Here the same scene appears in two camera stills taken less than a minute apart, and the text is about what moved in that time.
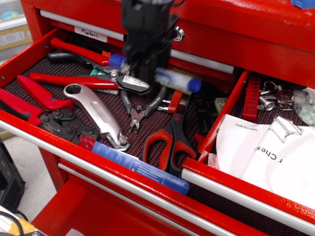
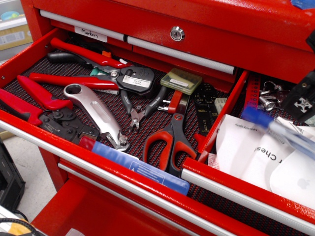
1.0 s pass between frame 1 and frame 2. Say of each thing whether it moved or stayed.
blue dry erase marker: moved
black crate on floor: stayed
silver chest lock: stayed
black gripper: moved
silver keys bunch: stayed
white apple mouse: stayed
